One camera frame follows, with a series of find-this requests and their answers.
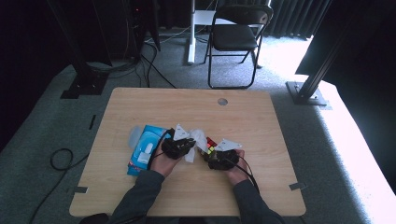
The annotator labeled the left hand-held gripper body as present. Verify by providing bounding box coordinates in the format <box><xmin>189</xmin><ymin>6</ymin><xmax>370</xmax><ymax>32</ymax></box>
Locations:
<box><xmin>161</xmin><ymin>123</ymin><xmax>198</xmax><ymax>161</ymax></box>

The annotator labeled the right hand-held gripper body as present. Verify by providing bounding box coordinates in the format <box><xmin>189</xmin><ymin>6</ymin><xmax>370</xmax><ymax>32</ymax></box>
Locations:
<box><xmin>206</xmin><ymin>138</ymin><xmax>243</xmax><ymax>172</ymax></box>

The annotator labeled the white wet wipe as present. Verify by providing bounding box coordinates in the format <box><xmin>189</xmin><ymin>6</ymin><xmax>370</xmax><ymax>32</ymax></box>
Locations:
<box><xmin>184</xmin><ymin>128</ymin><xmax>209</xmax><ymax>164</ymax></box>

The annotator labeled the multicoloured puzzle cube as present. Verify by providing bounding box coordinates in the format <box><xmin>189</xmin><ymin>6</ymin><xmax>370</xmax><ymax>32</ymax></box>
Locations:
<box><xmin>204</xmin><ymin>136</ymin><xmax>219</xmax><ymax>157</ymax></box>

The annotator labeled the blue wet wipes pack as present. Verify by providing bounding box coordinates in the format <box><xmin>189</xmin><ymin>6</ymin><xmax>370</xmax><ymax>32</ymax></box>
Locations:
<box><xmin>126</xmin><ymin>124</ymin><xmax>174</xmax><ymax>177</ymax></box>

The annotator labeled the person's right hand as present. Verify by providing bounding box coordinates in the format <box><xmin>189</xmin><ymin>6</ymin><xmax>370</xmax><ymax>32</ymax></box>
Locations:
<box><xmin>224</xmin><ymin>149</ymin><xmax>250</xmax><ymax>187</ymax></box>

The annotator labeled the person's left hand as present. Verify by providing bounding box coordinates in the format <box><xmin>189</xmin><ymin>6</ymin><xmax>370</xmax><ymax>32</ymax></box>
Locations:
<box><xmin>149</xmin><ymin>145</ymin><xmax>182</xmax><ymax>178</ymax></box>

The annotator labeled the white desk leg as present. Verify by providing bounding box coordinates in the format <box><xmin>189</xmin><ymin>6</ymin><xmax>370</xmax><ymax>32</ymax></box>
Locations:
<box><xmin>186</xmin><ymin>0</ymin><xmax>219</xmax><ymax>65</ymax></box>

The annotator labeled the black folding chair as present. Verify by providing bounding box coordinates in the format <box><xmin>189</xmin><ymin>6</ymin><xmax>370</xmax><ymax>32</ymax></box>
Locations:
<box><xmin>203</xmin><ymin>3</ymin><xmax>275</xmax><ymax>91</ymax></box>

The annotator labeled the black stand with base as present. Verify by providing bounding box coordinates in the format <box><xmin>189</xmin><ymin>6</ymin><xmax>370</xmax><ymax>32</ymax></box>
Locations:
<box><xmin>46</xmin><ymin>0</ymin><xmax>110</xmax><ymax>100</ymax></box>

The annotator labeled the dark curtain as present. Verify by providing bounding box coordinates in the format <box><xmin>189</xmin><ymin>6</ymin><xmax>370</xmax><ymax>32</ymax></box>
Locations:
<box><xmin>266</xmin><ymin>0</ymin><xmax>332</xmax><ymax>40</ymax></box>

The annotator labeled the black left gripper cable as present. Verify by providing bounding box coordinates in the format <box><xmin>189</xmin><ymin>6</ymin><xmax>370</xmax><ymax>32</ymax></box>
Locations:
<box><xmin>148</xmin><ymin>128</ymin><xmax>176</xmax><ymax>171</ymax></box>

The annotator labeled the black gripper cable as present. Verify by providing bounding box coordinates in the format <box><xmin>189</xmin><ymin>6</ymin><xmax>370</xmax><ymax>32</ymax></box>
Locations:
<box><xmin>148</xmin><ymin>128</ymin><xmax>176</xmax><ymax>171</ymax></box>
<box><xmin>229</xmin><ymin>154</ymin><xmax>262</xmax><ymax>194</ymax></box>

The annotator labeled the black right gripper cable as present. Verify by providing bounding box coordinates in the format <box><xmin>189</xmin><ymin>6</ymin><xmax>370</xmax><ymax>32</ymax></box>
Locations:
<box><xmin>229</xmin><ymin>154</ymin><xmax>262</xmax><ymax>194</ymax></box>

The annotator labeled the metal stand with base plate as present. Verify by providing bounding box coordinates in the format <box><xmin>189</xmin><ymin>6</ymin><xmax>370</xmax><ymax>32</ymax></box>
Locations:
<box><xmin>285</xmin><ymin>0</ymin><xmax>362</xmax><ymax>107</ymax></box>

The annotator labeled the white floor cable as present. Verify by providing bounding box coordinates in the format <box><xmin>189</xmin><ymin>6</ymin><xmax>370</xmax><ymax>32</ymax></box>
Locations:
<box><xmin>145</xmin><ymin>25</ymin><xmax>191</xmax><ymax>45</ymax></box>

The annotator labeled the black looped floor cable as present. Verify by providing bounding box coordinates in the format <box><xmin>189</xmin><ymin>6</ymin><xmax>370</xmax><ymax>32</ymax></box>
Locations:
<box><xmin>29</xmin><ymin>147</ymin><xmax>92</xmax><ymax>224</ymax></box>

